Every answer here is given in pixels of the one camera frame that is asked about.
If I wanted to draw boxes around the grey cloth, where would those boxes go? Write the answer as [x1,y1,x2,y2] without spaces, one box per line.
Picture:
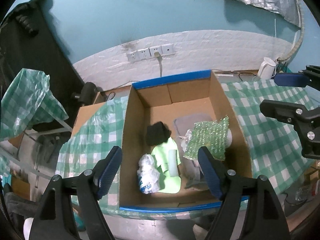
[173,113,212,191]

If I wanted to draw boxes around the green bubble wrap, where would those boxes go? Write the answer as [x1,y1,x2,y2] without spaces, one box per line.
[184,116,229,161]

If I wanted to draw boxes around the light blue foam cylinder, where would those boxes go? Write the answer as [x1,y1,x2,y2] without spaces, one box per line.
[167,150,178,177]

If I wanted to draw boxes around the light green cloth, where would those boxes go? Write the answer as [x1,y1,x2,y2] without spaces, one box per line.
[151,138,181,194]

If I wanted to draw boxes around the white blue plastic bag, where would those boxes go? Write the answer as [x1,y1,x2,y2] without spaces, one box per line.
[137,154,160,194]

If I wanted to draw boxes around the black soft ball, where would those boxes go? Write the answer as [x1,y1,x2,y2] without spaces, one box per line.
[145,121,171,146]

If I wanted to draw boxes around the patterned white pink bag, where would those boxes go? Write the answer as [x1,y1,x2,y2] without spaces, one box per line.
[179,129,192,152]

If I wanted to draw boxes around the green checkered tablecloth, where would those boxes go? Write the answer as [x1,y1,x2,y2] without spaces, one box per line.
[221,80,314,194]

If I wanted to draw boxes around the white electric kettle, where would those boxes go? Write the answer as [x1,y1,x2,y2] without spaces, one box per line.
[257,57,276,80]

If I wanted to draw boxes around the striped insulated pipe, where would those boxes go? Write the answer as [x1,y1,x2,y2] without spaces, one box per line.
[277,0,305,63]

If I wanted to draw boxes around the white power strip on floor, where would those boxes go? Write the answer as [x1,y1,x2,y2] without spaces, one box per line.
[215,72,234,77]

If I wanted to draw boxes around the left green checkered plastic sheet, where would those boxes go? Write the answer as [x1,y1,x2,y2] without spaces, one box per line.
[55,96,130,215]

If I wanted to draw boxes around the far left checkered cloth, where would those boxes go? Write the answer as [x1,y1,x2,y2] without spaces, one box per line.
[1,68,69,141]

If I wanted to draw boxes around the blue-edged cardboard box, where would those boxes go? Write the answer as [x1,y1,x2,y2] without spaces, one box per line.
[119,70,252,213]

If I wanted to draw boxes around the grey plug cable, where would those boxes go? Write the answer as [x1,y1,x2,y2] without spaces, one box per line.
[153,51,164,78]

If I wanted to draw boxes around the white wall socket strip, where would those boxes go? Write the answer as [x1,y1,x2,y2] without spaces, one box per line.
[126,43,175,63]

